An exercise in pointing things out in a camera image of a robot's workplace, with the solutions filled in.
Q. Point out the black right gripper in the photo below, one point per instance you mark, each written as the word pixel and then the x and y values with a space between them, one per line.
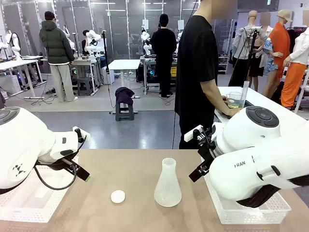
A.
pixel 208 154

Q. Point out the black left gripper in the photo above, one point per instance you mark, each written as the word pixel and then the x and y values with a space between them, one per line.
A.
pixel 60 166

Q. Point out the white round flask cap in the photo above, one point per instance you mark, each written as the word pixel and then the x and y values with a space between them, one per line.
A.
pixel 118 196

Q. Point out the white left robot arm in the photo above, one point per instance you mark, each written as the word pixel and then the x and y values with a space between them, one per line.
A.
pixel 21 145

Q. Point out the person's right forearm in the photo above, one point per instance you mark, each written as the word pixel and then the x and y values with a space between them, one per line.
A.
pixel 213 96

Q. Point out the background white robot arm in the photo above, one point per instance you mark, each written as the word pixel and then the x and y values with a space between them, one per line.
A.
pixel 146 43
pixel 93 39
pixel 14 43

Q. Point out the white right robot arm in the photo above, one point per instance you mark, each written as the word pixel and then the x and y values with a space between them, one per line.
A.
pixel 241 135

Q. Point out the person's right hand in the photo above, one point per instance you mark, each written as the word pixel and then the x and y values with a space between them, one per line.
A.
pixel 231 112

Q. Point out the person's left hand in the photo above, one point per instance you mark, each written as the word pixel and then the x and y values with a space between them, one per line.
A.
pixel 225 98

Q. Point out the translucent plastic conical flask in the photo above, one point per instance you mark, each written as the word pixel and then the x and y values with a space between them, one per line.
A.
pixel 167 191

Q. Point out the white perforated plastic basket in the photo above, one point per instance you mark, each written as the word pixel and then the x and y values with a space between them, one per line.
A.
pixel 241 215
pixel 36 207

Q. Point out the grey plastic step stool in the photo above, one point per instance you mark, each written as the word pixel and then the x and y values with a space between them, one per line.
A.
pixel 85 87
pixel 124 112

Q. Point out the dark purple cloth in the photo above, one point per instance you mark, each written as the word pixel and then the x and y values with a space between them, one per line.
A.
pixel 124 94

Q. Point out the white side table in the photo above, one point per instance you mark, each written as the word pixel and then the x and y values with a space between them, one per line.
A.
pixel 262 99

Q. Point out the yellow crate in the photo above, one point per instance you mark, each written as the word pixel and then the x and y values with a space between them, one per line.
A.
pixel 173 71

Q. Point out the person in black t-shirt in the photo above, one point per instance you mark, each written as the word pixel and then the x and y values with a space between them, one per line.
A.
pixel 195 60

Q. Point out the white standing desk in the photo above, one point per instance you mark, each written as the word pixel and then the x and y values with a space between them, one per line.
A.
pixel 124 64

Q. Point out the black pole stand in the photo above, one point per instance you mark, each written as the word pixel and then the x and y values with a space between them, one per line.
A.
pixel 105 55

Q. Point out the grey metal workbench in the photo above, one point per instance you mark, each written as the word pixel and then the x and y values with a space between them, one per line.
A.
pixel 149 60

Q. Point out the long white work table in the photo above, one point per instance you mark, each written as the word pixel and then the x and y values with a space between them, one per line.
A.
pixel 17 64

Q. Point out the metal shelf rack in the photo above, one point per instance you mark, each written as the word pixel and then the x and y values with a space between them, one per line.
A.
pixel 224 48

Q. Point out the seated person in black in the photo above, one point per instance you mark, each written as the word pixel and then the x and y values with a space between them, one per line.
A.
pixel 85 44

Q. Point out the man in black with cap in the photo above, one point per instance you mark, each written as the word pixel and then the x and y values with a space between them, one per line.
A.
pixel 164 48

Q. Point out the man in green puffer jacket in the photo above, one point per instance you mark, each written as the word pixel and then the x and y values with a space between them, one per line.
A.
pixel 56 43

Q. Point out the figure in blue floral dress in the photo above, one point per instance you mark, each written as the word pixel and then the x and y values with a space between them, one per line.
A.
pixel 270 55

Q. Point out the mannequin in grey shirt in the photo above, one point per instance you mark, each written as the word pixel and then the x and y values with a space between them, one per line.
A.
pixel 243 41

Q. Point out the mannequin in orange trousers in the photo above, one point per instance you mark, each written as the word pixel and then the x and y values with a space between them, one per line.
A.
pixel 295 72

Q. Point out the mannequin in orange coat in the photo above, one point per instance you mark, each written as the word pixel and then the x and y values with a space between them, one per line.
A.
pixel 280 48

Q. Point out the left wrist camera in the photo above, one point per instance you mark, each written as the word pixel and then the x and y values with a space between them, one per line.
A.
pixel 84 138

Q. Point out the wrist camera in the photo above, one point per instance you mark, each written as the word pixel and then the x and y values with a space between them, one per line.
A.
pixel 192 134
pixel 84 138

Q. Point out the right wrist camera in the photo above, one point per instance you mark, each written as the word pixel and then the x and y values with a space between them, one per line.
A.
pixel 192 134

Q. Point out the black camera tripod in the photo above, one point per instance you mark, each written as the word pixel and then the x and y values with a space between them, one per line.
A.
pixel 252 43

